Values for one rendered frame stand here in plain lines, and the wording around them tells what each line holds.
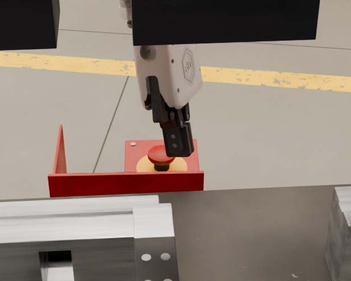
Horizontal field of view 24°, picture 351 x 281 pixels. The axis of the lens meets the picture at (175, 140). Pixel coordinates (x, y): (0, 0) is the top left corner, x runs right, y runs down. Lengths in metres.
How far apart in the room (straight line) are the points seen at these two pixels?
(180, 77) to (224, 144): 1.59
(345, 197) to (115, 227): 0.23
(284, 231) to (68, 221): 0.26
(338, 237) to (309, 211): 0.13
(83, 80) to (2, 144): 0.44
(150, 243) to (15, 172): 1.77
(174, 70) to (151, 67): 0.03
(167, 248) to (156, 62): 0.29
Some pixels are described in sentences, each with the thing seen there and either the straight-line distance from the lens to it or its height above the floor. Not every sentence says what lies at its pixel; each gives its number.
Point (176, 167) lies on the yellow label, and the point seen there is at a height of 0.78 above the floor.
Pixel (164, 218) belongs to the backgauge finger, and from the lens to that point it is 0.72.
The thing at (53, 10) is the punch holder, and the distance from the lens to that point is 0.62.
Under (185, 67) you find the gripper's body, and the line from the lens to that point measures 0.96.
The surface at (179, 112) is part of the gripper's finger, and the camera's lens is 0.97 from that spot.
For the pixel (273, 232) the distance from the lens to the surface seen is 0.91.
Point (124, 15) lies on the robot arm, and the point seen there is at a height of 1.05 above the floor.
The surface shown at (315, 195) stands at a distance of 0.96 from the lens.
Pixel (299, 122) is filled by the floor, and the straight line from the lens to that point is 2.65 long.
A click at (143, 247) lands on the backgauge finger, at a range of 0.69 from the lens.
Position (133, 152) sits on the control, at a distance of 1.18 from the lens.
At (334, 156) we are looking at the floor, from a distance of 2.51.
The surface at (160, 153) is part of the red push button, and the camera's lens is 1.12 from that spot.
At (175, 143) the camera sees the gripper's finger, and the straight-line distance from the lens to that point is 0.99.
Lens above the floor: 1.48
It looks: 36 degrees down
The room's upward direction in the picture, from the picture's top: straight up
